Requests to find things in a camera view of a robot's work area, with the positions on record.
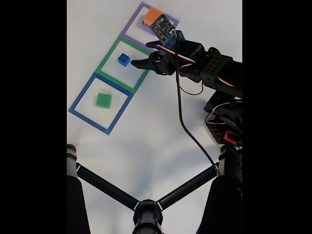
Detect thick black camera cable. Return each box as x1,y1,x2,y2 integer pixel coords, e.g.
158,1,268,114
173,29,219,170

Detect purple square block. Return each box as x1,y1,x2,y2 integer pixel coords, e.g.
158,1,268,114
141,20,156,33

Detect small blue cube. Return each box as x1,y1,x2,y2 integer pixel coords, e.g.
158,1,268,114
117,53,131,67

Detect red white base servo cable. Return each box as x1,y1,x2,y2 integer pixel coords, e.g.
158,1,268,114
205,101,243,125

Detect purple square frame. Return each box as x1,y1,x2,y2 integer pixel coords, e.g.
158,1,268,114
120,1,180,53

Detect black tripod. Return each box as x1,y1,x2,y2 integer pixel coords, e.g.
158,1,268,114
67,143,243,234

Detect red clamp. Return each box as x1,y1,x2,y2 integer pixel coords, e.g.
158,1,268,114
223,130,241,144

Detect thin black wire loop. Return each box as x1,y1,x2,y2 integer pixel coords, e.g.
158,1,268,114
179,73,204,96

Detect circuit board camera, blue mount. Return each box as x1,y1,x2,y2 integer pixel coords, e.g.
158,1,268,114
150,14,186,52

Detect green square frame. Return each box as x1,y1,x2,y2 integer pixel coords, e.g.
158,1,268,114
95,36,152,95

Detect green cube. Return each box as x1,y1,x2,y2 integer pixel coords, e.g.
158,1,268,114
96,93,112,108

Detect blue square frame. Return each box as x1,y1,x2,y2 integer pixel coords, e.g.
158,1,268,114
68,72,134,136

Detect red white gripper servo cable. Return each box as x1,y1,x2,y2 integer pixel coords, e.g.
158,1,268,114
156,43,236,87

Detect orange square block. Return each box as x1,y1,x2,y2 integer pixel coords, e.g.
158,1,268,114
143,6,163,27

